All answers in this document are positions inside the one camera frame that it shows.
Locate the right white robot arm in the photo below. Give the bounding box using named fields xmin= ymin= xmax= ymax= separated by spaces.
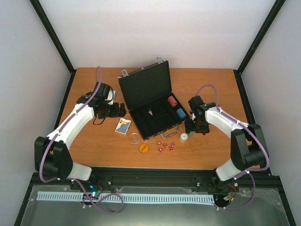
xmin=185 ymin=96 xmax=269 ymax=181

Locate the clear plastic disc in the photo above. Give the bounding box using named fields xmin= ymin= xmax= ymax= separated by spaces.
xmin=128 ymin=133 xmax=141 ymax=144

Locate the red poker chip stack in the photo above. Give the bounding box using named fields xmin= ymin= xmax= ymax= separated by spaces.
xmin=167 ymin=96 xmax=178 ymax=107

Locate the right black frame post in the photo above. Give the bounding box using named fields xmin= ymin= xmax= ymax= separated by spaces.
xmin=237 ymin=0 xmax=286 ymax=74

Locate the white poker chip stack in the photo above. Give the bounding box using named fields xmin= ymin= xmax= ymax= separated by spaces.
xmin=180 ymin=133 xmax=189 ymax=142

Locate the playing card deck box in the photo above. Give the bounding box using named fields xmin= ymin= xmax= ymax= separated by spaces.
xmin=115 ymin=118 xmax=131 ymax=135

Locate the light blue cable duct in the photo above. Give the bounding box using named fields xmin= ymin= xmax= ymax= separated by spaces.
xmin=36 ymin=192 xmax=214 ymax=205

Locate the orange dealer button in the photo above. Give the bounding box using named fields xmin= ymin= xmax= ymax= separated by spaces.
xmin=139 ymin=144 xmax=149 ymax=153

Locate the black frame post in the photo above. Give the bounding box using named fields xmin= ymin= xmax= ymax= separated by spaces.
xmin=30 ymin=0 xmax=75 ymax=74
xmin=237 ymin=0 xmax=286 ymax=74

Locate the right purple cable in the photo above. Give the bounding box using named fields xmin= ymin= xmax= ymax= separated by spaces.
xmin=196 ymin=84 xmax=270 ymax=210

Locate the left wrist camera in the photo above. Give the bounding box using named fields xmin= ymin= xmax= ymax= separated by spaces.
xmin=107 ymin=89 xmax=117 ymax=103

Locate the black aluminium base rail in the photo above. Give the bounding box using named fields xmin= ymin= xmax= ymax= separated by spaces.
xmin=30 ymin=166 xmax=282 ymax=191

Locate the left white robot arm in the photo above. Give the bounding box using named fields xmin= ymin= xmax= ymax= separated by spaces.
xmin=34 ymin=82 xmax=126 ymax=190

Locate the black poker set case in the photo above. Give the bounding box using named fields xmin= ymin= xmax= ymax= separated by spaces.
xmin=118 ymin=57 xmax=190 ymax=140

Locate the blue poker chip stack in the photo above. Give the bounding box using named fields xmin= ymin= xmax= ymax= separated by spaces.
xmin=176 ymin=108 xmax=187 ymax=120

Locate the left black frame post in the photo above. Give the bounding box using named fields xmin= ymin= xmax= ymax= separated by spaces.
xmin=30 ymin=0 xmax=75 ymax=74

